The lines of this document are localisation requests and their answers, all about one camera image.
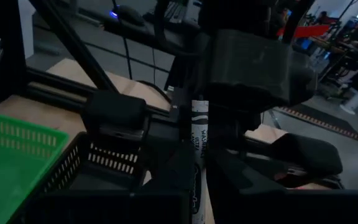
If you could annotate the black orange striped floor mat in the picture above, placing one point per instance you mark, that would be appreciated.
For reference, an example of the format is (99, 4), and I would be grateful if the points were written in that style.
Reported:
(319, 119)

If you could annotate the black keyboard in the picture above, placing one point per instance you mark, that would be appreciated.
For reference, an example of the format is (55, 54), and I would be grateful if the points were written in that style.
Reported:
(179, 11)

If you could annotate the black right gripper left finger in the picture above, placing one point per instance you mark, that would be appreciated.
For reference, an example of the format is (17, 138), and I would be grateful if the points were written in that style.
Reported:
(120, 208)

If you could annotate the black desk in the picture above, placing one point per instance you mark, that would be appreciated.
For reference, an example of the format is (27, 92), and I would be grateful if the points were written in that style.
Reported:
(141, 34)

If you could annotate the black slotted plastic basket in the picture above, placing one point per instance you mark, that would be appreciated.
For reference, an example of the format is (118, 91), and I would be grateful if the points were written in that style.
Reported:
(104, 182)

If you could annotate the grey crayon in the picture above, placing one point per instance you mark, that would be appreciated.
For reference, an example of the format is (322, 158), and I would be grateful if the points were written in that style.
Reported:
(199, 124)

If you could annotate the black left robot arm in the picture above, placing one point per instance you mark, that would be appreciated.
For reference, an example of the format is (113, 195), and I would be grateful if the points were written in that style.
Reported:
(250, 62)

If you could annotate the green slotted plastic basket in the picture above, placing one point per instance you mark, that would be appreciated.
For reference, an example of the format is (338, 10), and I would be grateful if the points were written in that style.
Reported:
(11, 161)

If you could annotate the red sheet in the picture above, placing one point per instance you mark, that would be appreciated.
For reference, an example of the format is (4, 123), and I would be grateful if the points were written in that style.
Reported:
(309, 31)

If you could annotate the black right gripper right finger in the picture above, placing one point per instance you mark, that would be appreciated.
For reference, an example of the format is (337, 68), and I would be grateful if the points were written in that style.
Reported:
(259, 205)

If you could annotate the black computer mouse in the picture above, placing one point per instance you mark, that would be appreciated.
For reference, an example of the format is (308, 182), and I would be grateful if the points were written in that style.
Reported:
(130, 15)

